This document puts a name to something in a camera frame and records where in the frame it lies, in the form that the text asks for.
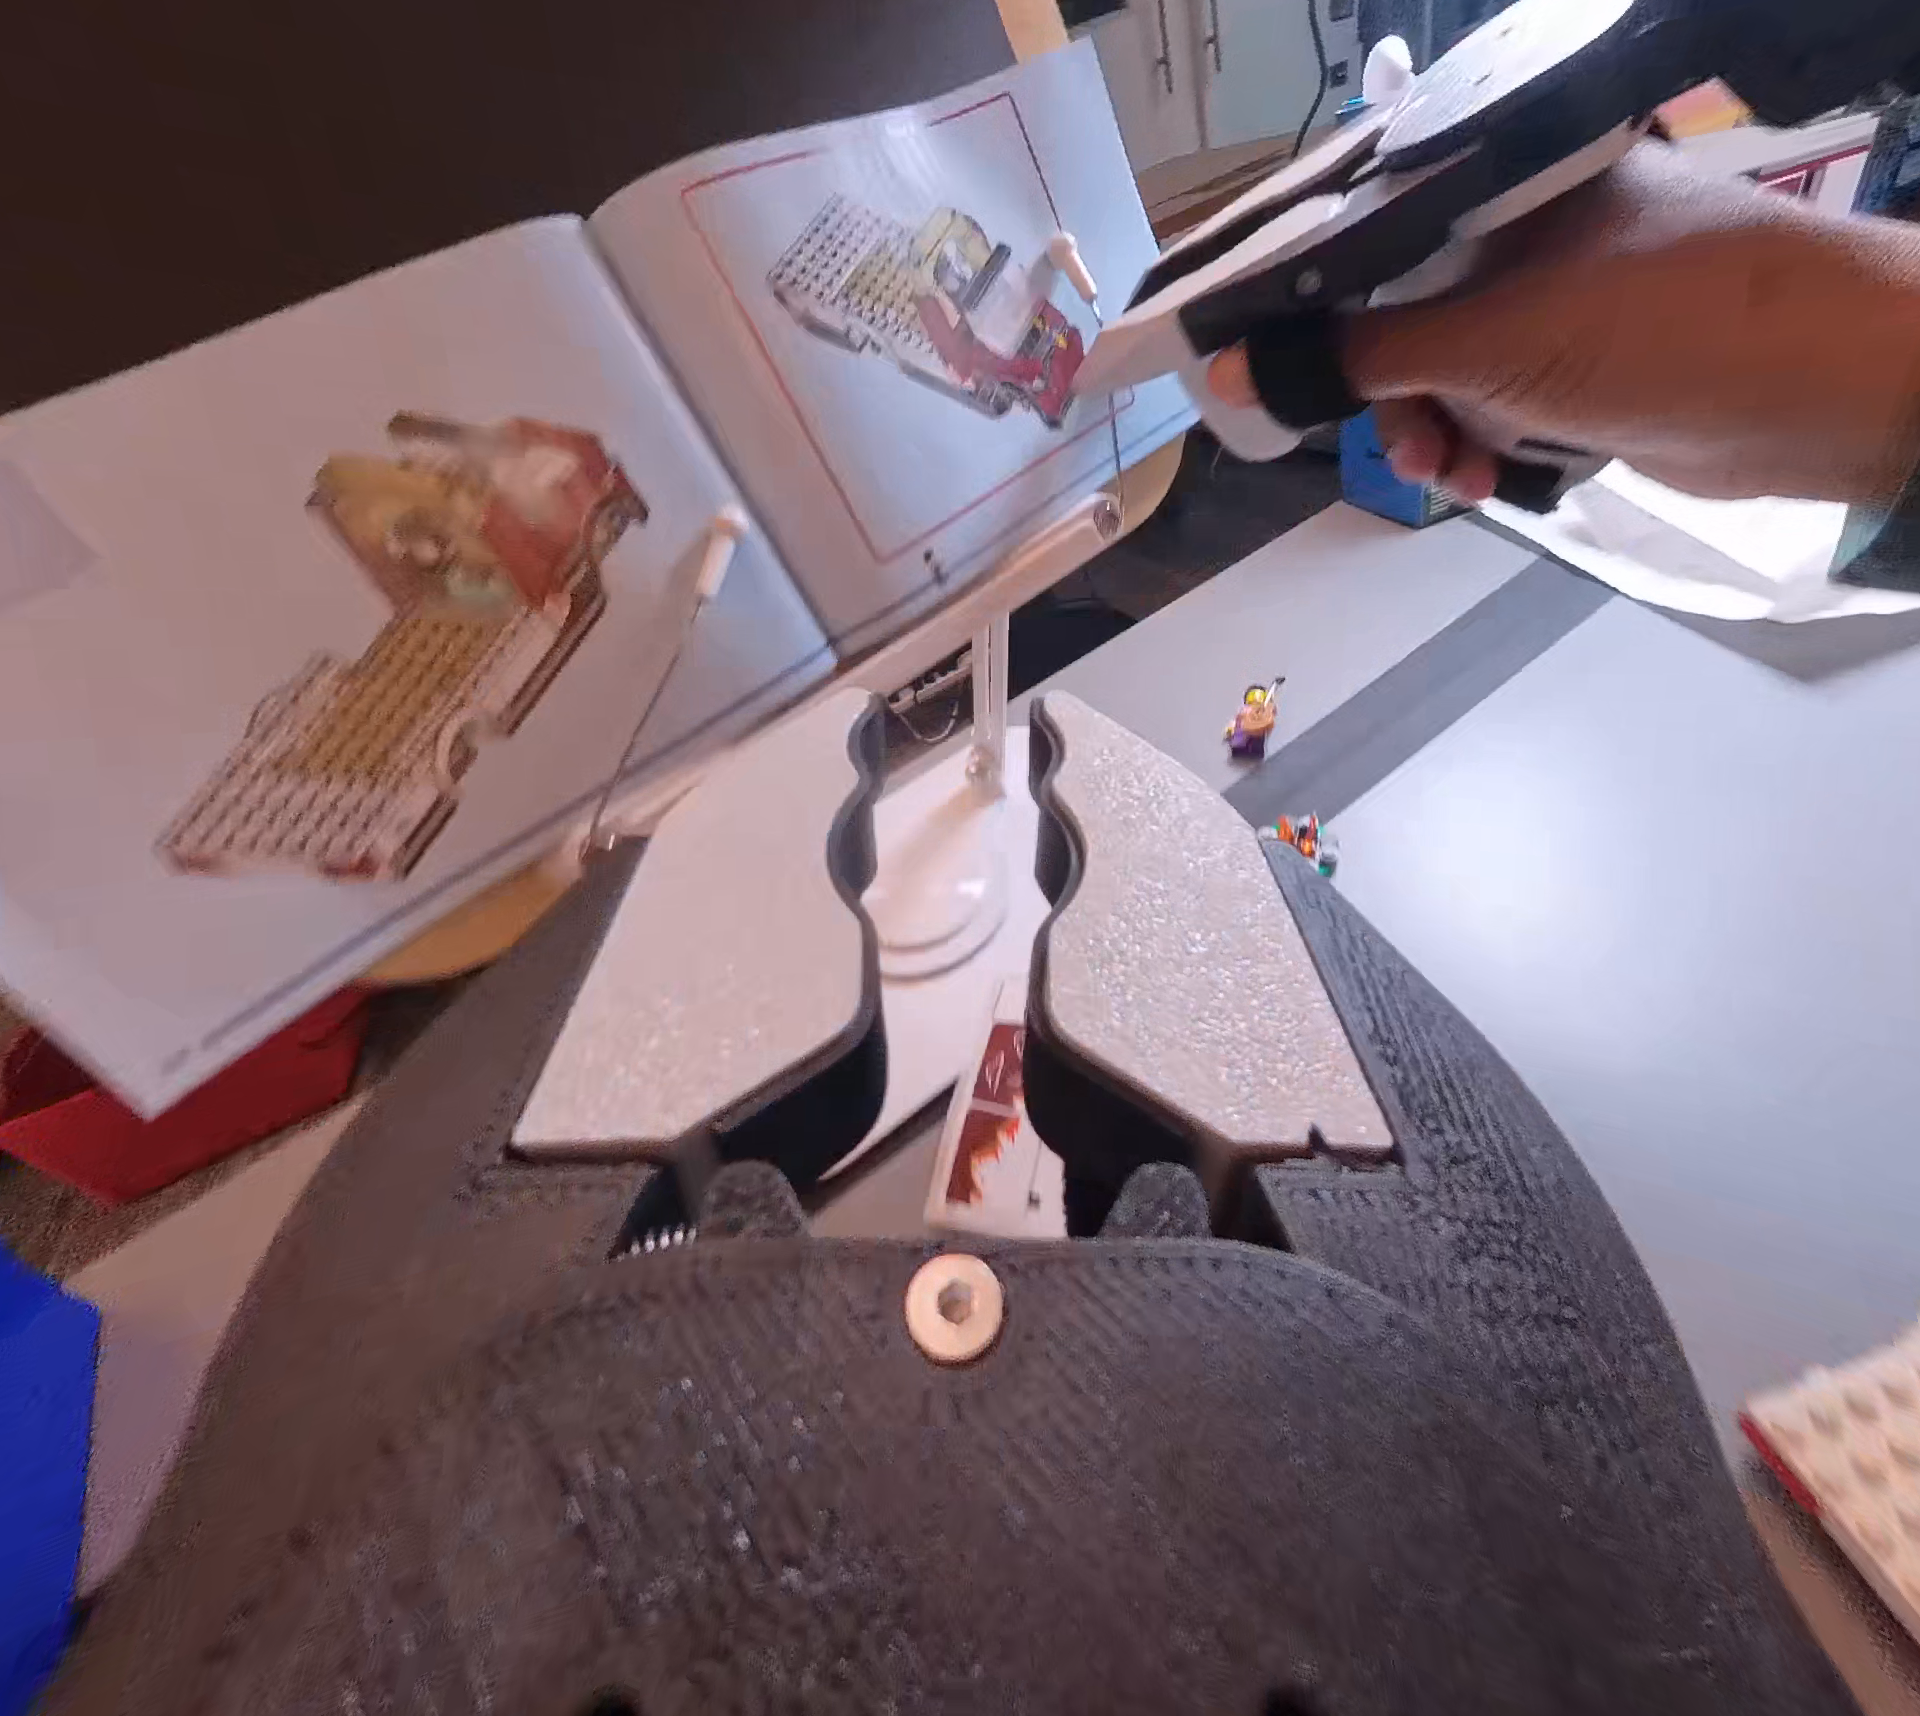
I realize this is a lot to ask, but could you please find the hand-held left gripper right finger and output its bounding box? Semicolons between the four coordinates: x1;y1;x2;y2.
1025;689;1404;1170

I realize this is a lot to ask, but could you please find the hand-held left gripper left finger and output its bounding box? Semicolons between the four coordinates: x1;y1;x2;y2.
510;689;890;1160

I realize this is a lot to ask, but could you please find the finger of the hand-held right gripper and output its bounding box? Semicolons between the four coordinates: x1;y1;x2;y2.
1067;282;1219;401
1124;118;1391;315

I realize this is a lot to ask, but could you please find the building instruction booklet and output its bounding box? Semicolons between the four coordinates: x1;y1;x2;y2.
0;35;1206;1122

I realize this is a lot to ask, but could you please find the toy brick truck model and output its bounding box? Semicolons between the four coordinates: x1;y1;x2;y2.
1739;1326;1920;1645

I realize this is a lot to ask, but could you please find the person's right hand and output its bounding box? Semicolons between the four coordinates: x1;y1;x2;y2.
1206;143;1920;505

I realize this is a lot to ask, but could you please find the white book stand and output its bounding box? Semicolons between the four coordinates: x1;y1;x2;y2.
359;222;1194;989

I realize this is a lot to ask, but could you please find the blue toy set box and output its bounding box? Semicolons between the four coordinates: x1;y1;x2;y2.
1333;401;1480;533

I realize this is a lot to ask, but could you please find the sticker sheet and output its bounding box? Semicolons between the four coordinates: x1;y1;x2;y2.
921;980;1074;1241

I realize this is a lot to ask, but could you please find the white power strip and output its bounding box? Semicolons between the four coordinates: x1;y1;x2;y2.
884;661;977;745

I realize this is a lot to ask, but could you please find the printed paper bag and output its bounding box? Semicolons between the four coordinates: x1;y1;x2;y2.
1476;456;1920;625

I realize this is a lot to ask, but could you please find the red floor bin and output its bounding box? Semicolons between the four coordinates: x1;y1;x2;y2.
0;980;378;1208

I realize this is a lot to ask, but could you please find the blue storage bin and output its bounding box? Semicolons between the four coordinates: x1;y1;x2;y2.
0;1241;104;1679

